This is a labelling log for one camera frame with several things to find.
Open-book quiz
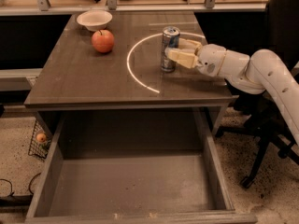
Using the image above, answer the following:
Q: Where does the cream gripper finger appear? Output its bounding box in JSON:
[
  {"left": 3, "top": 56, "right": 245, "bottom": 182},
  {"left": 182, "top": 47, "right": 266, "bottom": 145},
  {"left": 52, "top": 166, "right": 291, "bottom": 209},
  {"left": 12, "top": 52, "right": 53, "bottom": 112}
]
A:
[
  {"left": 167, "top": 49, "right": 198, "bottom": 69},
  {"left": 178, "top": 38, "right": 203, "bottom": 54}
]

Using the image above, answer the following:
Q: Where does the open grey wooden drawer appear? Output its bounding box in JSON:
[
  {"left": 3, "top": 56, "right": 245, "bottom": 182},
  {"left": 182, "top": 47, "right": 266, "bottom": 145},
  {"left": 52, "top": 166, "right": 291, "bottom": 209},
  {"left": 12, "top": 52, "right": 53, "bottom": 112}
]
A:
[{"left": 25, "top": 108, "right": 257, "bottom": 224}]

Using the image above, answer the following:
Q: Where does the black office chair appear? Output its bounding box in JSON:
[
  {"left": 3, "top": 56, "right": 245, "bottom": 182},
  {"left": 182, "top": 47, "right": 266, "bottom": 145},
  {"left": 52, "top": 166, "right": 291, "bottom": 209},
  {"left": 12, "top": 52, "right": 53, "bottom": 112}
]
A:
[{"left": 217, "top": 0, "right": 299, "bottom": 189}]

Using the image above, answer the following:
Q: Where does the black wire basket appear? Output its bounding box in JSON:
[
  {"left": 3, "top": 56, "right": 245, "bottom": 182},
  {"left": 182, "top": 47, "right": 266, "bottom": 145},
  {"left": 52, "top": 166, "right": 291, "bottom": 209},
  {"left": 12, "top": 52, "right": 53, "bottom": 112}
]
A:
[{"left": 28, "top": 121, "right": 51, "bottom": 161}]

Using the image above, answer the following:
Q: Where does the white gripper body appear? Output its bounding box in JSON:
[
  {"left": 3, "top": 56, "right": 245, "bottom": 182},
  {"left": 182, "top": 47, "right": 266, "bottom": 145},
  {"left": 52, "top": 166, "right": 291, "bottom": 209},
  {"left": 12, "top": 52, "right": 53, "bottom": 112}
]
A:
[{"left": 196, "top": 44, "right": 227, "bottom": 77}]

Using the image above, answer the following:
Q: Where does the white bowl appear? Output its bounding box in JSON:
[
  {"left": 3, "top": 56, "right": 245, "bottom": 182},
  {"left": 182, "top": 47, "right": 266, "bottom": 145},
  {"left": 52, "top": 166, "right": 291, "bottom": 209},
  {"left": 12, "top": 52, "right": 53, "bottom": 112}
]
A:
[{"left": 77, "top": 10, "right": 112, "bottom": 32}]

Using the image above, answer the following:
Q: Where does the blue silver redbull can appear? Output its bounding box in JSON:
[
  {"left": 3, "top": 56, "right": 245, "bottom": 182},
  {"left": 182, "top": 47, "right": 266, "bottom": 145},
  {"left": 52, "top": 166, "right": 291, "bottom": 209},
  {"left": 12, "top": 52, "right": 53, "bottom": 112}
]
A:
[{"left": 161, "top": 26, "right": 180, "bottom": 73}]

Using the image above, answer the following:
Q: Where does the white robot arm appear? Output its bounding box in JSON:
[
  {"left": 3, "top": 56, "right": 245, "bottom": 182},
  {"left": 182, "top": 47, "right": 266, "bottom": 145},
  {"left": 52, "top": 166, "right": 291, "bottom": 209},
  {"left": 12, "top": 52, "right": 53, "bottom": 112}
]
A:
[{"left": 165, "top": 38, "right": 299, "bottom": 144}]

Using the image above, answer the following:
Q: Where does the red apple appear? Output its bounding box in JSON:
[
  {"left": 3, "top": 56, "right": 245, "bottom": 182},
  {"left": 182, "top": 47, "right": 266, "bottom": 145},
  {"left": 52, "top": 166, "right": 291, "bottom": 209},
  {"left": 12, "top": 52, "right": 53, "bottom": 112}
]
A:
[{"left": 92, "top": 30, "right": 114, "bottom": 53}]

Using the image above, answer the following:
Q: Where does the black floor cable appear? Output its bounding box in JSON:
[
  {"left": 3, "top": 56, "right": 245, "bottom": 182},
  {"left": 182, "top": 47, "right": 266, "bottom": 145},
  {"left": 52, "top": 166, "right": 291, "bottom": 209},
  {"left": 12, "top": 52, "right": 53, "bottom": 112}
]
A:
[{"left": 0, "top": 172, "right": 42, "bottom": 198}]

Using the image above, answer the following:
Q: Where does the small orange fruit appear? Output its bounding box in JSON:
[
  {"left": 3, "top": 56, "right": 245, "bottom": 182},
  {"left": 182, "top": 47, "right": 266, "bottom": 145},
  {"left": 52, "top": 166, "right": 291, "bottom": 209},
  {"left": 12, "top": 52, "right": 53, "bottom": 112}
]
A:
[{"left": 36, "top": 133, "right": 47, "bottom": 143}]

